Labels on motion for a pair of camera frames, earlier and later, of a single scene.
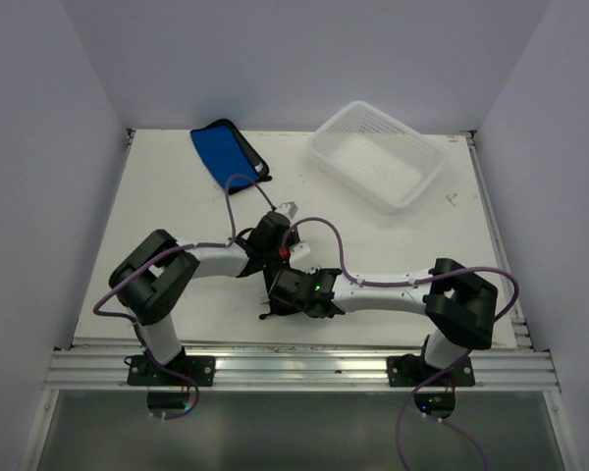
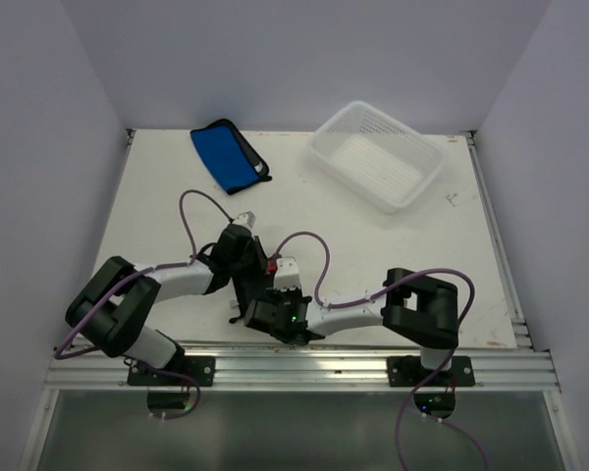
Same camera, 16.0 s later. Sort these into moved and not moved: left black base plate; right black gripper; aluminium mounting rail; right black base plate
Moved: right black gripper
Not moved: aluminium mounting rail; left black base plate; right black base plate
